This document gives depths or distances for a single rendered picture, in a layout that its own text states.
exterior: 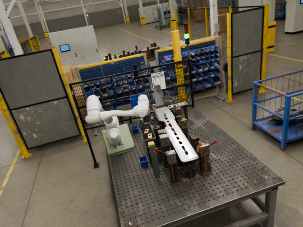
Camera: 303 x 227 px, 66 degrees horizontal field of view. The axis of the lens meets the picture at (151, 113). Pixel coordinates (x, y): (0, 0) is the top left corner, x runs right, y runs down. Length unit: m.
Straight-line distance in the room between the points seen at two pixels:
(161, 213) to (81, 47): 7.94
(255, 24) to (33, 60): 4.59
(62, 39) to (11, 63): 4.83
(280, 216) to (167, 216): 1.50
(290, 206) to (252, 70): 3.54
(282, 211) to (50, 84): 4.19
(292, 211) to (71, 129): 4.04
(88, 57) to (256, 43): 6.10
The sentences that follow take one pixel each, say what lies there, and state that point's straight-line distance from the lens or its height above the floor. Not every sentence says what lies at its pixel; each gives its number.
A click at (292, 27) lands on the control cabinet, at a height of 0.33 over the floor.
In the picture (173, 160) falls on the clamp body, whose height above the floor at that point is 0.98.
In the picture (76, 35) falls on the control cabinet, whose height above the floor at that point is 1.78.
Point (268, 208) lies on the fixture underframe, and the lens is 2.91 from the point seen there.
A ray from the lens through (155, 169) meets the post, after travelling 2.57.
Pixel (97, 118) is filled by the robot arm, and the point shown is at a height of 1.47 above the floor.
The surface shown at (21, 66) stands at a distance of 4.83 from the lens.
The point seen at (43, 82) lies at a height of 1.42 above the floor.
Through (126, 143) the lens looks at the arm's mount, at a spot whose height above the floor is 0.80.
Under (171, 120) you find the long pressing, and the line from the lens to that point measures 3.12.
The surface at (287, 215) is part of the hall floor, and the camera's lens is 3.33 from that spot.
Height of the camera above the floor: 2.45
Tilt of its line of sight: 25 degrees down
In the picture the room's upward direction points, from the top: 10 degrees counter-clockwise
